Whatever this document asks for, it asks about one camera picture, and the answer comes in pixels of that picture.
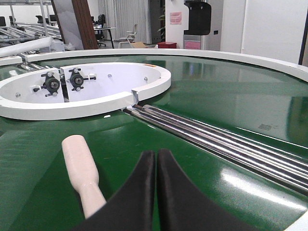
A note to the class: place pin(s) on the white office chair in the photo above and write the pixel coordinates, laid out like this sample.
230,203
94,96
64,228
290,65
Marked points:
129,38

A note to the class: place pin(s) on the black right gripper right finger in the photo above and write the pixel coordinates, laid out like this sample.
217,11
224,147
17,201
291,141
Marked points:
183,207

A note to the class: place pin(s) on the red box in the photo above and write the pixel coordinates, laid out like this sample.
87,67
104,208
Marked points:
167,45

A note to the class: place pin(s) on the brown wooden pillar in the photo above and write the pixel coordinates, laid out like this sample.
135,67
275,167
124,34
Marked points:
84,23

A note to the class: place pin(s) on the left black bearing block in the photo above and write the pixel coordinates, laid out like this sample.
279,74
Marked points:
51,84

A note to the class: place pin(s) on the black bearing block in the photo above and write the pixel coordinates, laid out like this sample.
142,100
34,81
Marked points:
77,80
51,84

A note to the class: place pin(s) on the green potted plant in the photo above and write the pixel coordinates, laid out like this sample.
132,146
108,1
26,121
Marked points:
162,29

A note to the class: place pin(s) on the pink wall notice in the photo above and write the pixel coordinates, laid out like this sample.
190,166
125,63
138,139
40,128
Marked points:
175,18

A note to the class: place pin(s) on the steel rollers far left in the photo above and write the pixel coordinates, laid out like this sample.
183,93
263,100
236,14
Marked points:
32,67

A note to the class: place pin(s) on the metal roller rack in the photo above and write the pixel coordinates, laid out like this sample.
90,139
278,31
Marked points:
25,20

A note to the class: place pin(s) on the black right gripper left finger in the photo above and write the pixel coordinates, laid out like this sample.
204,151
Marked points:
131,207

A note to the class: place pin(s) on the pink hand brush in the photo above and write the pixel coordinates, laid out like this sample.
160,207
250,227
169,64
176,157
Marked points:
83,173

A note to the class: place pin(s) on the right black bearing block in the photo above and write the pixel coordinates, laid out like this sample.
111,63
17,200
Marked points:
77,80

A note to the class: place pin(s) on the steel conveyor rollers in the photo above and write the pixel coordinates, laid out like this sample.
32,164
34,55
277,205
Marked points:
270,162

